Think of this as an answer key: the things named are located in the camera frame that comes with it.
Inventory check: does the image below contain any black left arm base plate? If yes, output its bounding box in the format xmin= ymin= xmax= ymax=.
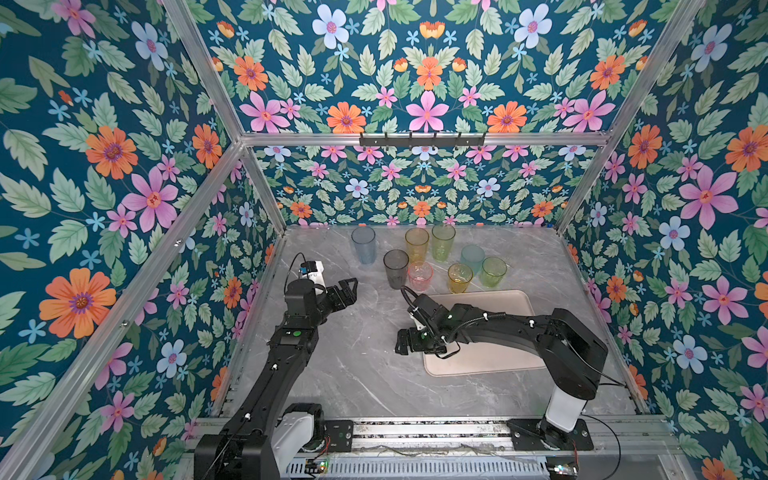
xmin=309 ymin=420 xmax=355 ymax=455

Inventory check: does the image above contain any blue translucent tall cup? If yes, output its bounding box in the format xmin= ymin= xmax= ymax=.
xmin=351 ymin=226 xmax=376 ymax=265

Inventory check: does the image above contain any green translucent tall cup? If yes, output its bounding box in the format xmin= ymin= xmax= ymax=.
xmin=431 ymin=224 xmax=456 ymax=262

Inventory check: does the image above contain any black hook rack bar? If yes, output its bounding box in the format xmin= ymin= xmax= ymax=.
xmin=358 ymin=132 xmax=486 ymax=149

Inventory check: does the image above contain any white vented cable duct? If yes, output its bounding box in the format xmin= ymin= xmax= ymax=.
xmin=280 ymin=456 xmax=550 ymax=479

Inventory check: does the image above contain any beige rectangular tray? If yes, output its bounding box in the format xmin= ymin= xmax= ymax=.
xmin=423 ymin=290 xmax=545 ymax=378

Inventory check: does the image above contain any pink translucent short cup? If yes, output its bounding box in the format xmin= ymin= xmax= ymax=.
xmin=408 ymin=261 xmax=434 ymax=292

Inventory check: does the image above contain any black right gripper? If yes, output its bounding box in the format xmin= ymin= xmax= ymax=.
xmin=391 ymin=326 xmax=442 ymax=356

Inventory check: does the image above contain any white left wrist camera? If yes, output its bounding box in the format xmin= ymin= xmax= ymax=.
xmin=299 ymin=260 xmax=326 ymax=289

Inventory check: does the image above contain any yellow translucent short cup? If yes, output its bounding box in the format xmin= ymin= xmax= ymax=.
xmin=447 ymin=263 xmax=474 ymax=294

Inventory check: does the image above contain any amber translucent tall cup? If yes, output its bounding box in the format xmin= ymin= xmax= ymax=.
xmin=405 ymin=227 xmax=430 ymax=263

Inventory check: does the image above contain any light green short cup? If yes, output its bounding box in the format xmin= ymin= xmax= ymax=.
xmin=480 ymin=256 xmax=508 ymax=288

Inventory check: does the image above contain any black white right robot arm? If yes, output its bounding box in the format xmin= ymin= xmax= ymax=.
xmin=395 ymin=287 xmax=608 ymax=435

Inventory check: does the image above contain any dark grey translucent cup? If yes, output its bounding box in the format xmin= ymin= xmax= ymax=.
xmin=383 ymin=249 xmax=410 ymax=290

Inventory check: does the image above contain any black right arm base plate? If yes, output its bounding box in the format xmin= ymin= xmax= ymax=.
xmin=506 ymin=417 xmax=594 ymax=451

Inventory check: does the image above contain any teal translucent short cup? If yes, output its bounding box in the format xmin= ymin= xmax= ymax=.
xmin=460 ymin=244 xmax=486 ymax=274

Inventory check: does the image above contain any aluminium mounting rail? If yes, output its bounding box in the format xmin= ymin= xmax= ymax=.
xmin=335 ymin=415 xmax=683 ymax=456

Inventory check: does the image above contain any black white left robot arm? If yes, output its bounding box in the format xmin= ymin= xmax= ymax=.
xmin=193 ymin=278 xmax=358 ymax=479

